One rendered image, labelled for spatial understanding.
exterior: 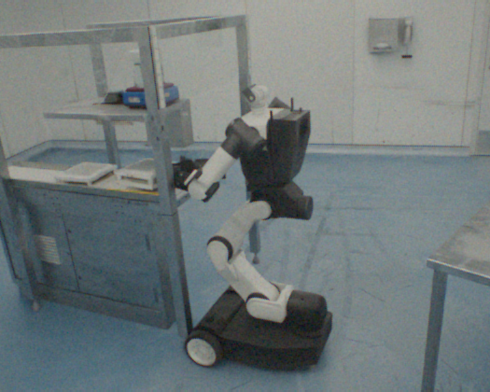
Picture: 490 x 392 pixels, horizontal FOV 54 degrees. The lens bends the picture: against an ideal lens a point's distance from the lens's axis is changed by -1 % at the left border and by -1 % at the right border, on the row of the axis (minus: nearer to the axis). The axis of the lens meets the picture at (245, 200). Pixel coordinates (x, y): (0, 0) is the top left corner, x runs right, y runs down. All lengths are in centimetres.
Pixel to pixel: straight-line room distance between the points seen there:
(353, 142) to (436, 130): 91
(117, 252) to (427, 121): 394
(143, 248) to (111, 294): 45
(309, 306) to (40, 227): 165
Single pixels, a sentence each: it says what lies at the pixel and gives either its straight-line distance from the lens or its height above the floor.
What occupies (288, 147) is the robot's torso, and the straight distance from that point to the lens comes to 207.
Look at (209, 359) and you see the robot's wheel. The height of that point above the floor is 5.
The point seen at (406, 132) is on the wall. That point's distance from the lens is 577.
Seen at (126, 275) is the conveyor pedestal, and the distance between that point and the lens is 286.
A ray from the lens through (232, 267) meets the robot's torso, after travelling 248.
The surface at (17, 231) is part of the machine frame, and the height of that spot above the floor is 56.
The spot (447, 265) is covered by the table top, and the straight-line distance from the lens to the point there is 178.
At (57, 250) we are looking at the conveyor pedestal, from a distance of 313.
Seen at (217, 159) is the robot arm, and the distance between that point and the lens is 197.
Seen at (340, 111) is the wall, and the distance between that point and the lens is 574.
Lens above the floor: 171
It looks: 22 degrees down
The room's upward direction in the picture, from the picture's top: 4 degrees counter-clockwise
